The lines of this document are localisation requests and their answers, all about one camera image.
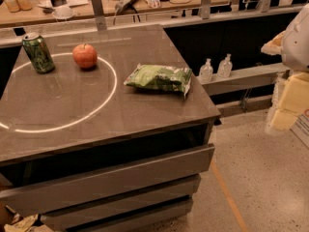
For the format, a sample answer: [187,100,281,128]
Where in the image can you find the green soda can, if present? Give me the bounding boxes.
[22,33,55,73]

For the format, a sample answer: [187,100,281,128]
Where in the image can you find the clear sanitizer bottle right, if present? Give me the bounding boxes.
[217,53,233,77]

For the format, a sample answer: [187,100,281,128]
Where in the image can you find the clear sanitizer bottle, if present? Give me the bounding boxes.
[217,53,233,77]
[199,58,213,82]

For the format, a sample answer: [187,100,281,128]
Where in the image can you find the wooden desk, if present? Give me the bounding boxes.
[0,0,231,29]

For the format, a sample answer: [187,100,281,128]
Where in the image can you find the clear sanitizer bottle left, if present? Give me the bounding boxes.
[199,58,213,82]

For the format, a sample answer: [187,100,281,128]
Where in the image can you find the bottom grey drawer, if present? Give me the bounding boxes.
[67,195,193,232]

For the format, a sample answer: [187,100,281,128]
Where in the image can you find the red apple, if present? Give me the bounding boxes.
[72,43,98,69]

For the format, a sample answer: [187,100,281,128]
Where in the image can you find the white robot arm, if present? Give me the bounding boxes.
[261,4,309,134]

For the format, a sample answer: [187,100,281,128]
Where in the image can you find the grey power strip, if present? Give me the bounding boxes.
[115,0,137,14]

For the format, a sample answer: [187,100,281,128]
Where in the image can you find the middle grey drawer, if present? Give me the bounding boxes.
[41,175,201,231]

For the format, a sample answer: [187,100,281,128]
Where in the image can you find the green chip bag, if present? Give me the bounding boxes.
[124,64,192,97]

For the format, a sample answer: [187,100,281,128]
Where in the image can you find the white bowl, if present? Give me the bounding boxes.
[52,6,74,20]

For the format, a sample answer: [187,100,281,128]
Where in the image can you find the crumpled paper on floor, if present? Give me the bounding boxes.
[3,214,54,232]

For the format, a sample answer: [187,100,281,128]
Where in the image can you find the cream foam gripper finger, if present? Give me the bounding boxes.
[261,31,285,55]
[265,72,309,134]

